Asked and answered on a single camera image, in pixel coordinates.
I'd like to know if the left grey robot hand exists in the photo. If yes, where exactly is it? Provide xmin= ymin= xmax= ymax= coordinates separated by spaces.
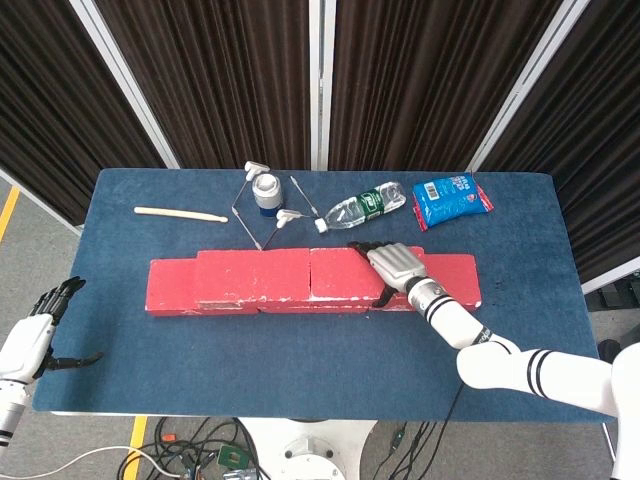
xmin=0 ymin=276 xmax=105 ymax=384

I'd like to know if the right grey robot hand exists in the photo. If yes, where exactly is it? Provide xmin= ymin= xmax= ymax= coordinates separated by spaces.
xmin=347 ymin=240 xmax=430 ymax=307

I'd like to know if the red foam brick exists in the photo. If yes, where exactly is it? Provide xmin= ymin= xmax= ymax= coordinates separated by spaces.
xmin=144 ymin=257 xmax=261 ymax=317
xmin=196 ymin=247 xmax=312 ymax=307
xmin=257 ymin=304 xmax=372 ymax=315
xmin=309 ymin=244 xmax=427 ymax=304
xmin=368 ymin=253 xmax=485 ymax=314

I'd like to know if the clear plastic water bottle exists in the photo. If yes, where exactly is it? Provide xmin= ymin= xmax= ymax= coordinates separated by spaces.
xmin=314 ymin=180 xmax=408 ymax=234

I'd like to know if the blue snack bag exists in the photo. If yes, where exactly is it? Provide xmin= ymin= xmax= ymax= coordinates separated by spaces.
xmin=411 ymin=172 xmax=495 ymax=234

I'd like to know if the blue fabric table cover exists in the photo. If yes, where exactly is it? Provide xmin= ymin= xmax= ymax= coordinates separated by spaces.
xmin=32 ymin=167 xmax=617 ymax=425

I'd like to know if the dark pleated partition panel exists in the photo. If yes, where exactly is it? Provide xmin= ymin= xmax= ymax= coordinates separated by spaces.
xmin=467 ymin=0 xmax=640 ymax=296
xmin=319 ymin=0 xmax=594 ymax=174
xmin=69 ymin=0 xmax=321 ymax=171
xmin=0 ymin=0 xmax=180 ymax=236

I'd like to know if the wooden stick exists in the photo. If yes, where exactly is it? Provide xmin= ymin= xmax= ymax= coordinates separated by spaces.
xmin=133 ymin=206 xmax=230 ymax=224

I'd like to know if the black round object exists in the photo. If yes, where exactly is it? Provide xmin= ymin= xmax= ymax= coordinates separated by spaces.
xmin=598 ymin=338 xmax=626 ymax=362

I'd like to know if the green circuit board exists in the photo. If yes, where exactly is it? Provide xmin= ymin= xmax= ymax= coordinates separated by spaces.
xmin=218 ymin=446 xmax=250 ymax=470

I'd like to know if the white floor cable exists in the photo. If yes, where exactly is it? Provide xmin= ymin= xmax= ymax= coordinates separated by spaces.
xmin=24 ymin=446 xmax=174 ymax=480

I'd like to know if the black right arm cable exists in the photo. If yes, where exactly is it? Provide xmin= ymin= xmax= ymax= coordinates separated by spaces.
xmin=432 ymin=382 xmax=464 ymax=454

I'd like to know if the black floor cable bundle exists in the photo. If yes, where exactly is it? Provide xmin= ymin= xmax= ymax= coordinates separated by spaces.
xmin=372 ymin=421 xmax=439 ymax=480
xmin=117 ymin=417 xmax=264 ymax=480

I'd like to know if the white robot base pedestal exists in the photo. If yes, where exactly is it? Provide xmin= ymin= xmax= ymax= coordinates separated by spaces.
xmin=238 ymin=418 xmax=377 ymax=480

